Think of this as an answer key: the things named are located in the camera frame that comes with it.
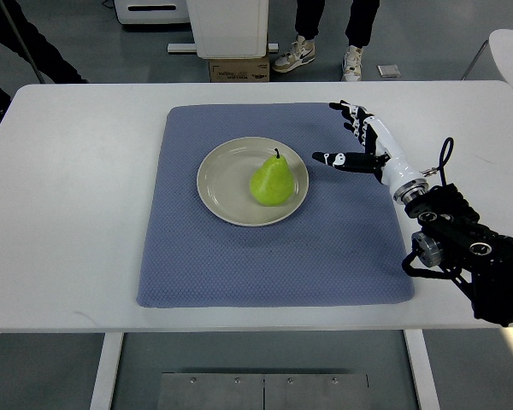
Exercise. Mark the white appliance with slot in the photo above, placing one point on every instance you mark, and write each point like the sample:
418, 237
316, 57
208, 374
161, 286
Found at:
152, 12

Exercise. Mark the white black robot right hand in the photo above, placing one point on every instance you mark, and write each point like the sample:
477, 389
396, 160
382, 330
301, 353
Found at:
382, 156

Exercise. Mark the green pear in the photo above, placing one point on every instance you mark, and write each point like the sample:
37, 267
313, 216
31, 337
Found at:
272, 183

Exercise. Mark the right beige sneaker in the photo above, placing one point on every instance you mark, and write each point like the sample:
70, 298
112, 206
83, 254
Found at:
352, 64

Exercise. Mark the white cabinet on stand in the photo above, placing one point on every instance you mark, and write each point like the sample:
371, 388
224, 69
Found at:
226, 29

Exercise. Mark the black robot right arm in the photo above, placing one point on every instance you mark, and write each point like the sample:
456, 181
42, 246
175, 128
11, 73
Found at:
453, 245

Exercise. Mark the brown cardboard box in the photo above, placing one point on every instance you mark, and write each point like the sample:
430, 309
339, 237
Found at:
251, 70

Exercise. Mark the grey floor plate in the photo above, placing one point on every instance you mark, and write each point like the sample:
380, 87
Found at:
388, 71

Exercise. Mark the standing person black trousers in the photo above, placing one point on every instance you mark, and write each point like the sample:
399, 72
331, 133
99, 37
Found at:
359, 19

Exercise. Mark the person in black clothes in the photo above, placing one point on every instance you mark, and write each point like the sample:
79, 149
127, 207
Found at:
23, 38

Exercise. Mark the left beige sneaker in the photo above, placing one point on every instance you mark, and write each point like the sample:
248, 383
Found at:
302, 52

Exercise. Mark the white table frame legs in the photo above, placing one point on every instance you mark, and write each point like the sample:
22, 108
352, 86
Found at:
107, 369

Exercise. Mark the beige sneaker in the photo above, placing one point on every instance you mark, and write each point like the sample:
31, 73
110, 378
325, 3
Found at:
302, 52
352, 64

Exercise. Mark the blue textured place mat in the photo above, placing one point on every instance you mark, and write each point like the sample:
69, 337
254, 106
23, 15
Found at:
342, 247

